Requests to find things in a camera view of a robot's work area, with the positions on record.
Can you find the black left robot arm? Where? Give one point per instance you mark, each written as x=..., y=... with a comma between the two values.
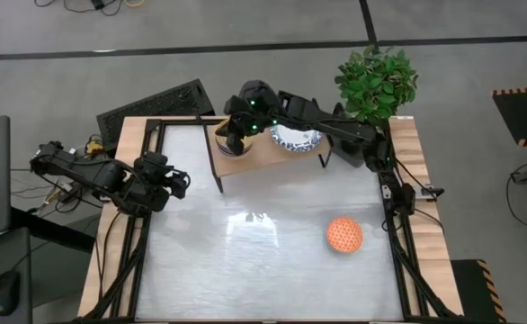
x=101, y=175

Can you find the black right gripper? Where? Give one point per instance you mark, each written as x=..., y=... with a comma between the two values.
x=245, y=119

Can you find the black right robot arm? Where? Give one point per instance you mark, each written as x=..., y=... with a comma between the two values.
x=335, y=126

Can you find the blue white patterned plate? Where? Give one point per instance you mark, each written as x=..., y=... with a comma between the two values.
x=295, y=139

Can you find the green leafy plant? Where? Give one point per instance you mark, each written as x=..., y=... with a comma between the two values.
x=376, y=83

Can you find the black computer mouse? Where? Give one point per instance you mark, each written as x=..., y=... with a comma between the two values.
x=5, y=292

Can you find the black mat with hazard stripes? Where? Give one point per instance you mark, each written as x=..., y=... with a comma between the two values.
x=475, y=288
x=522, y=114

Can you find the black aluminium table frame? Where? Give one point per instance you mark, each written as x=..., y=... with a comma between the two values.
x=178, y=121

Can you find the wooden shelf with black legs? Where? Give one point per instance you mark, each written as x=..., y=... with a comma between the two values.
x=268, y=157

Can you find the orange patterned bowl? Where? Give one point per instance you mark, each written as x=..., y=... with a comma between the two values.
x=344, y=235

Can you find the yellow connector plug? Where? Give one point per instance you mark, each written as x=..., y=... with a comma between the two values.
x=94, y=146

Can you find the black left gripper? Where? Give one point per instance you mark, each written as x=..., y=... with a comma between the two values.
x=158, y=180

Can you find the small white control box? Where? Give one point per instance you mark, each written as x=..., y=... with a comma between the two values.
x=427, y=192

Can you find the black perforated panel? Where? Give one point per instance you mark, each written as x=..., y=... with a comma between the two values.
x=155, y=105

